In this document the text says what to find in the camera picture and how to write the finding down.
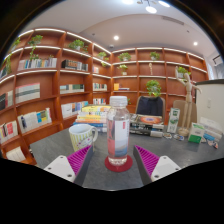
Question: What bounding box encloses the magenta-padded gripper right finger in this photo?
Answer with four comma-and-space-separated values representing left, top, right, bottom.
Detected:
133, 145, 183, 186

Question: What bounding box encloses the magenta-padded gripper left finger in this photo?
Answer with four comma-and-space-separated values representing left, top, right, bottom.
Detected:
43, 144, 94, 187

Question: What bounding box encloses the clear plastic water bottle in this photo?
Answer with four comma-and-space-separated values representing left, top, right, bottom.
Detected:
106, 95, 132, 167

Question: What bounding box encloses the yellow striped white mug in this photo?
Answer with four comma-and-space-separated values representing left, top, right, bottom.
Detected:
68, 123, 99, 153

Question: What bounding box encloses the small green white box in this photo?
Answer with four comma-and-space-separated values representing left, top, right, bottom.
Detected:
187, 122, 206, 145

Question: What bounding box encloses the stack of dark books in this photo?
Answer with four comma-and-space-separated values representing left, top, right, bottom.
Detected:
129, 113, 165, 139

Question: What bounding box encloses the tall green white carton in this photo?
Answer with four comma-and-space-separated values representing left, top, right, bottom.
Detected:
166, 107, 181, 134

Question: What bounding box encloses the flat round red coaster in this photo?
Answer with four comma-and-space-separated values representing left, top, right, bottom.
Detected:
104, 154, 134, 173

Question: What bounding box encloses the stack of white boxes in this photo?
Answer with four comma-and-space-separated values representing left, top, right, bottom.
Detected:
198, 116, 224, 144

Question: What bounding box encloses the stack of colourful books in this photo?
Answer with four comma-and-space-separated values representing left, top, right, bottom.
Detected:
73, 104, 112, 134

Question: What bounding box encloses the dark chair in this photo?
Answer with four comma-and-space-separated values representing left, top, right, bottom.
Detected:
134, 95, 167, 118

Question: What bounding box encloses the tan chair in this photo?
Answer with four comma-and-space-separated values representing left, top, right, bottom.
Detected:
172, 99, 198, 128

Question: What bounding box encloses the wooden artist mannequin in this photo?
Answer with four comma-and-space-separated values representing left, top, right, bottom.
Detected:
174, 66, 203, 137

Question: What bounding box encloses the wooden bookshelf unit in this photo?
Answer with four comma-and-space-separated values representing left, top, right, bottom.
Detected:
0, 27, 210, 166

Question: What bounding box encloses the ceiling air vent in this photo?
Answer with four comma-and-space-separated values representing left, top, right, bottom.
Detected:
162, 15, 185, 26

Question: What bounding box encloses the branched ceiling lamp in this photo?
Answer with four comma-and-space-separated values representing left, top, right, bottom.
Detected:
121, 0, 171, 14

